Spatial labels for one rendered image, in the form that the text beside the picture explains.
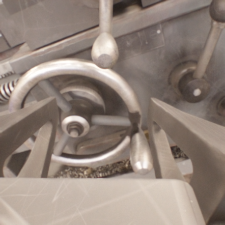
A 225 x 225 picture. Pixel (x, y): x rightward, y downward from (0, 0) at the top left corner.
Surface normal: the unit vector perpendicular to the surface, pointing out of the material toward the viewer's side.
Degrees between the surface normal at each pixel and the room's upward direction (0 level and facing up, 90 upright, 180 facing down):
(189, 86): 90
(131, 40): 90
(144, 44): 90
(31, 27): 90
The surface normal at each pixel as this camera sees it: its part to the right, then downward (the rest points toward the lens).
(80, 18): 0.01, 0.59
